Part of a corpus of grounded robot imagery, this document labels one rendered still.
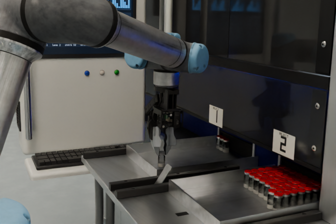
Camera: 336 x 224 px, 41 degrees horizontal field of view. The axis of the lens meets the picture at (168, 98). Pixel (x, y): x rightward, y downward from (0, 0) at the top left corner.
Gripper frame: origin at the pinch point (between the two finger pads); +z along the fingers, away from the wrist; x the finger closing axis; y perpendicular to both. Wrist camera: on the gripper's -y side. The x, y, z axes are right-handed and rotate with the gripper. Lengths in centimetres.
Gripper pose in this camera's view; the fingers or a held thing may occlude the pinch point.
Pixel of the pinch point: (161, 150)
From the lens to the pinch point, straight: 136.1
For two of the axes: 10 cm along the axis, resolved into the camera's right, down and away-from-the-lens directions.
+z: -0.4, 9.8, 1.7
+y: 4.1, 1.7, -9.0
